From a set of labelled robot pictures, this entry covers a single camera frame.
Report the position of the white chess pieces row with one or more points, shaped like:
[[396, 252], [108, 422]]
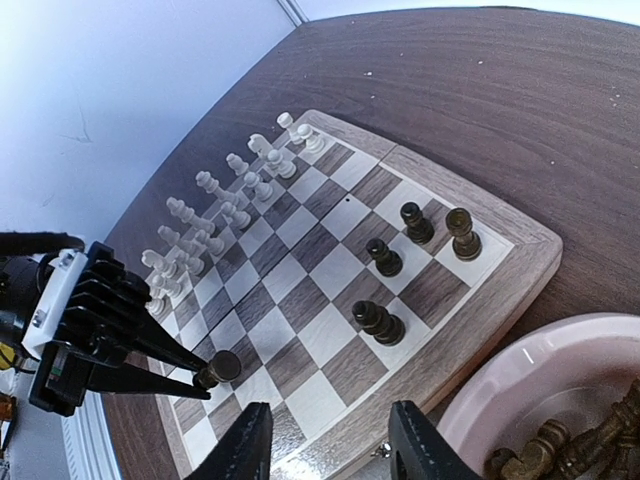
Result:
[[253, 225]]

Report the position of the pink plastic double bowl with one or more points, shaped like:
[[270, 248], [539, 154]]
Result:
[[571, 370]]

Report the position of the aluminium frame post left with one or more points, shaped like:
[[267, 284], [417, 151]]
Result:
[[294, 12]]

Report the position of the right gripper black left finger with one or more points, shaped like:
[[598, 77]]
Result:
[[244, 452]]

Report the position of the wooden chess board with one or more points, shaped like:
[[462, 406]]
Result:
[[328, 383]]

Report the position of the dark chess piece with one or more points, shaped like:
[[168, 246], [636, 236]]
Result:
[[375, 320], [387, 261], [224, 367], [466, 243]]

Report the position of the dark pawn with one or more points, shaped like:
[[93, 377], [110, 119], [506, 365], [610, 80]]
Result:
[[419, 229]]

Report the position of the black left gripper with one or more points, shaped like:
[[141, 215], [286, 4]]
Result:
[[63, 377]]

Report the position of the dark chess pieces pile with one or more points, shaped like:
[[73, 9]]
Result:
[[553, 454]]

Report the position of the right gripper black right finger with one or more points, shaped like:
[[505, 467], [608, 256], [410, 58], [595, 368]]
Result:
[[418, 450]]

